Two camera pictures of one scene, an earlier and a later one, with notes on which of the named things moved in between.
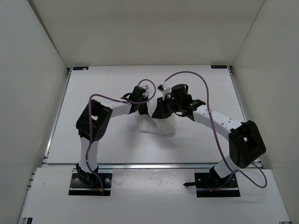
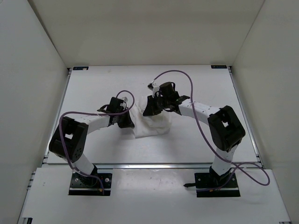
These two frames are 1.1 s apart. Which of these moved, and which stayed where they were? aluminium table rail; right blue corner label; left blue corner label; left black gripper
Moved: left black gripper
Stayed: right blue corner label; left blue corner label; aluminium table rail
